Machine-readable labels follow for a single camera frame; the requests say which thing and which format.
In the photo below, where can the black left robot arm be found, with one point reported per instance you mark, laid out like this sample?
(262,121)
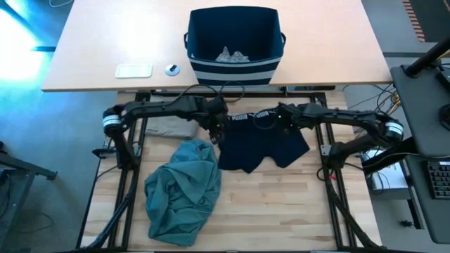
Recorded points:
(158,107)

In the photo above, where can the navy white striped fabric bin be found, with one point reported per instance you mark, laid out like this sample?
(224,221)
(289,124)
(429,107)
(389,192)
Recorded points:
(235,75)

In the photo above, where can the grey metal bracket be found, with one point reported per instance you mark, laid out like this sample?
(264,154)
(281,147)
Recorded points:
(325,150)

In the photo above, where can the black aluminium table frame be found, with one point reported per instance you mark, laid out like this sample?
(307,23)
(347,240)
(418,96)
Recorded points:
(267,94)

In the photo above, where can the teal shirt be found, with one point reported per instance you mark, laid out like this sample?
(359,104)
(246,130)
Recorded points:
(183,193)

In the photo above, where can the grey desk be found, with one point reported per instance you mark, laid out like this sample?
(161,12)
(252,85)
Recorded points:
(418,116)

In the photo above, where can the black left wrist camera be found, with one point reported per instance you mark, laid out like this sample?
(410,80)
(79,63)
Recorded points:
(218,104)

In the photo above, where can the small black object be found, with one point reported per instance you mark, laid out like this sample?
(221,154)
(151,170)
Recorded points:
(407,223)

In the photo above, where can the khaki shorts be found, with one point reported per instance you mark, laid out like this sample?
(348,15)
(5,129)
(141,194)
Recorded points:
(168,127)

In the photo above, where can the white box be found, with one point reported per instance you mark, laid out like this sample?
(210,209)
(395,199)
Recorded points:
(390,182)

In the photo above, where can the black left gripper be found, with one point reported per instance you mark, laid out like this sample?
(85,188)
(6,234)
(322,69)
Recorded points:
(211,119)

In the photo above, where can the round silver desk grommet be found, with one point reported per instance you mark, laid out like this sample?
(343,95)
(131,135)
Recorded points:
(172,70)

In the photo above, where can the black support bar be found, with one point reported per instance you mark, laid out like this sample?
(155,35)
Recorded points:
(400,151)

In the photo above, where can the white patterned crumpled cloth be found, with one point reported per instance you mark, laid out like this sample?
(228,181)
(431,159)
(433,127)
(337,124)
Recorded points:
(237,57)

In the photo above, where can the black pole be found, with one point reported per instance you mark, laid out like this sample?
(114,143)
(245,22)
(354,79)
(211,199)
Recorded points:
(425,58)

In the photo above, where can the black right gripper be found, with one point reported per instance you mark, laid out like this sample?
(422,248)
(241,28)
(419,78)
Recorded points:
(292,117)

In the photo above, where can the navy boxer briefs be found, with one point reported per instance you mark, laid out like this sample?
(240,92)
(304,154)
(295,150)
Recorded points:
(253,151)

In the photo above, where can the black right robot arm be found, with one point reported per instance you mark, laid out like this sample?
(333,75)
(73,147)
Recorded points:
(351,117)

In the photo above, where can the black flat device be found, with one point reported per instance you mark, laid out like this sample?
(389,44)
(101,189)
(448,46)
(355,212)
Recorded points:
(444,79)

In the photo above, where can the black metal stand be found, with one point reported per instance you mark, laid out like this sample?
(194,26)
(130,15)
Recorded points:
(28,168)

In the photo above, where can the beige wooden desk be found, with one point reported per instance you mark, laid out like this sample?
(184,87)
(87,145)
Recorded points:
(316,42)

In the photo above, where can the black keyboard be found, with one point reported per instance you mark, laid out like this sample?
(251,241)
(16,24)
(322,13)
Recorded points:
(441,179)

